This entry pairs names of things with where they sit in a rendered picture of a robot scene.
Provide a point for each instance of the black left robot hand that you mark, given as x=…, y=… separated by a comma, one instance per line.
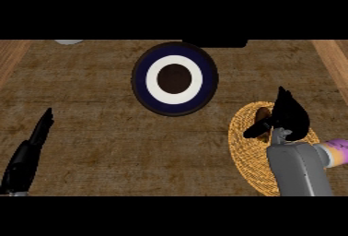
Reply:
x=26, y=153

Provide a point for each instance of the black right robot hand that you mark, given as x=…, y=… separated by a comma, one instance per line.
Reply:
x=289, y=115

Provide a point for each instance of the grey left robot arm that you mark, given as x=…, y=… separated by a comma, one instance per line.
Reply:
x=17, y=194

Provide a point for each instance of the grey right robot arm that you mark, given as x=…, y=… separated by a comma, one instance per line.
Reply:
x=296, y=167

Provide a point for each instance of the brown sweet potato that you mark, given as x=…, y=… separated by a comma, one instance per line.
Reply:
x=261, y=116

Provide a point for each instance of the yellow woven round placemat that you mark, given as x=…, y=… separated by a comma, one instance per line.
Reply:
x=249, y=153

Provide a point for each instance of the blue and white round plate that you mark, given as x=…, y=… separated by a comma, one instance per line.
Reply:
x=174, y=79

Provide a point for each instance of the purple and white bottle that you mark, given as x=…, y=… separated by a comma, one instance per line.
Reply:
x=333, y=152

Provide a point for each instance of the white round object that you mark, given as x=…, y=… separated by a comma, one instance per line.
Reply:
x=68, y=41

